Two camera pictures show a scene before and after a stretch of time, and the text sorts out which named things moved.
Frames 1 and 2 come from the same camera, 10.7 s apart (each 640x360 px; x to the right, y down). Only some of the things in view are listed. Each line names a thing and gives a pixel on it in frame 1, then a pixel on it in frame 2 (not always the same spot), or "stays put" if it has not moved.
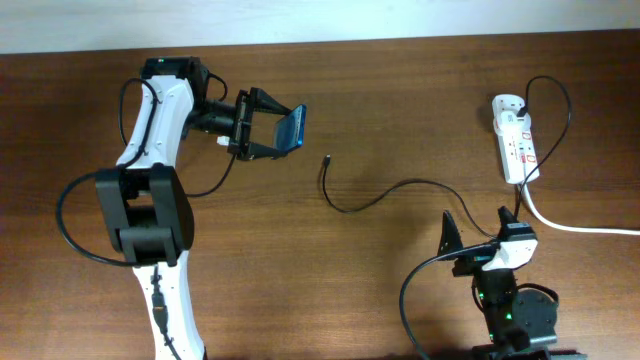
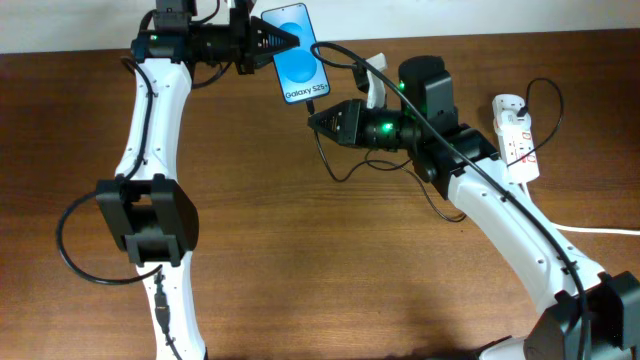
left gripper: [257, 100] -> [246, 41]
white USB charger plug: [509, 124] stays put
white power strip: [518, 151] stays put
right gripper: [451, 239] -> [358, 123]
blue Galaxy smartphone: [289, 129] -> [300, 71]
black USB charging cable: [525, 189] -> [420, 181]
